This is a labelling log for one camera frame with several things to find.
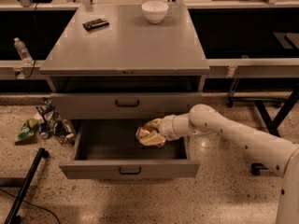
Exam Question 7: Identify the black floor cable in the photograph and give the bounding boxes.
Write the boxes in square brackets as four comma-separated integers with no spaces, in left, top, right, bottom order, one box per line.
[0,188,62,224]

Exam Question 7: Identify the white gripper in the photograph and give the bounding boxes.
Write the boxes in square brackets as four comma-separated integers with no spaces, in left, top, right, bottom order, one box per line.
[138,114,181,147]

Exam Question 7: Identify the black snack bar packet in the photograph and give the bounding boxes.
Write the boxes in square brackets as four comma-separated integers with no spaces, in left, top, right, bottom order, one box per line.
[82,19,109,31]

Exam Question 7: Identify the orange soda can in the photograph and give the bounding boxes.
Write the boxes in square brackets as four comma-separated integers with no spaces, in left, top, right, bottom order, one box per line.
[135,125,167,148]

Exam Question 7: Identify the grey upper closed drawer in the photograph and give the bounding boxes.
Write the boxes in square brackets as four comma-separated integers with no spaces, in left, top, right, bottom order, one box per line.
[50,92,202,119]

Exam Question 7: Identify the white ceramic bowl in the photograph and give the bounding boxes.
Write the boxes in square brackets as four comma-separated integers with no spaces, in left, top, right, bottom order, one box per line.
[141,1,169,24]

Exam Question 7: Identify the black stand leg left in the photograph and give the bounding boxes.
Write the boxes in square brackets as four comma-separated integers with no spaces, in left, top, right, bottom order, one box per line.
[0,147,49,224]

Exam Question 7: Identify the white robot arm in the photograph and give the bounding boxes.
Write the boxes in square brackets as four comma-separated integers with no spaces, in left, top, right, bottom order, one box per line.
[136,104,299,224]

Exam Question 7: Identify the blue soda can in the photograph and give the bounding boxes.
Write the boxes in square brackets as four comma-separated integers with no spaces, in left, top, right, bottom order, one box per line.
[39,123,50,139]

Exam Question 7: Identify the black stand base right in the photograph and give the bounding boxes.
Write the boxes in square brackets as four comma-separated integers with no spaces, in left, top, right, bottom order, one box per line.
[250,81,299,176]

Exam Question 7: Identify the clear plastic water bottle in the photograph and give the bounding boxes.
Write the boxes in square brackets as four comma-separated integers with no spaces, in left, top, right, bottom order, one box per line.
[14,37,34,66]

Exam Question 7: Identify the green chip bag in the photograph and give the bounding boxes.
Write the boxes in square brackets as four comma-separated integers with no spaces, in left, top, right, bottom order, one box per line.
[15,119,38,145]

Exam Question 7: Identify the grey open lower drawer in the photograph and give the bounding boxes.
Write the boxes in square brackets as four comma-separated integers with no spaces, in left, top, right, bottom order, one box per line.
[60,119,200,179]

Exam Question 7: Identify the grey metal drawer cabinet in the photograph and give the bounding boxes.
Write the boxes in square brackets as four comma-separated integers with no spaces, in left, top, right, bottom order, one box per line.
[39,3,211,181]

